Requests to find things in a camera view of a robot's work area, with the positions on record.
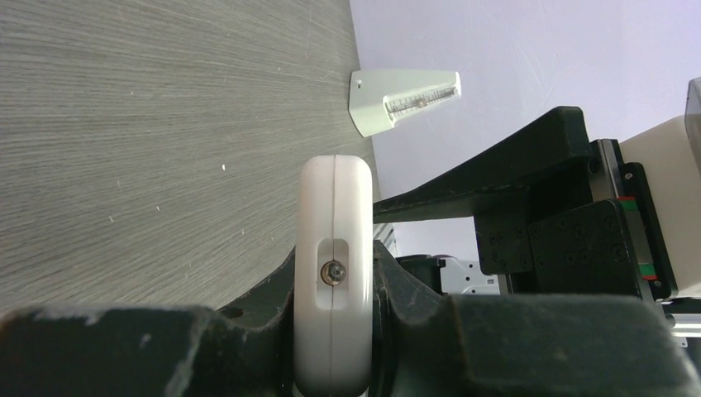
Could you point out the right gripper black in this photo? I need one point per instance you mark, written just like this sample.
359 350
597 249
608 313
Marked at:
557 225

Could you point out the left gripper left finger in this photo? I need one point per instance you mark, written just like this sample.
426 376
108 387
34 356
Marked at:
241 349

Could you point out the small white remote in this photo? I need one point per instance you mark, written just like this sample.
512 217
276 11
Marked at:
333 278

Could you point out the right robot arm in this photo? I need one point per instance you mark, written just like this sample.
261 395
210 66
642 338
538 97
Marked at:
454 274

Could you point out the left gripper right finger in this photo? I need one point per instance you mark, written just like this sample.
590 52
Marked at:
428 344

